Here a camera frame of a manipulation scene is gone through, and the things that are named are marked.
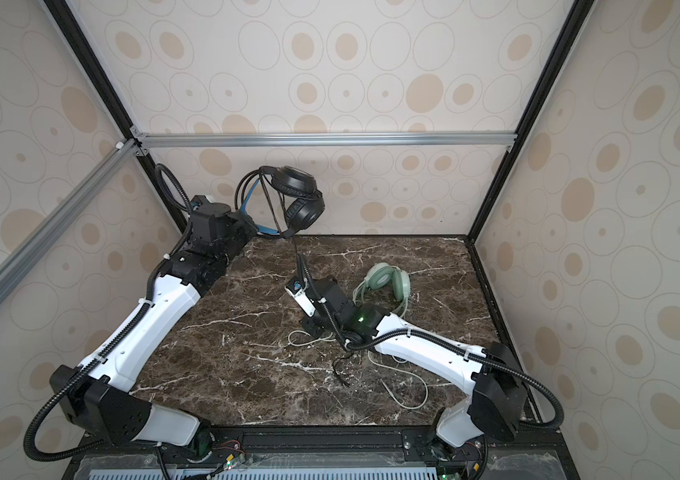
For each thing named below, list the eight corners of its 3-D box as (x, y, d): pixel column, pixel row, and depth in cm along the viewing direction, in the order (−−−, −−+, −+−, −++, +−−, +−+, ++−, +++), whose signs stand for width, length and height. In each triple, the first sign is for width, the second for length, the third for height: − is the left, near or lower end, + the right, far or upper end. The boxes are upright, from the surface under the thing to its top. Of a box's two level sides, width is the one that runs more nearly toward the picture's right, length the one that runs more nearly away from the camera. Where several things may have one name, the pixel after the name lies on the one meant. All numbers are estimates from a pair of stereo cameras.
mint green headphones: (364, 289, 106) (366, 273, 99) (376, 270, 111) (379, 255, 104) (402, 306, 101) (406, 291, 94) (412, 286, 107) (417, 271, 100)
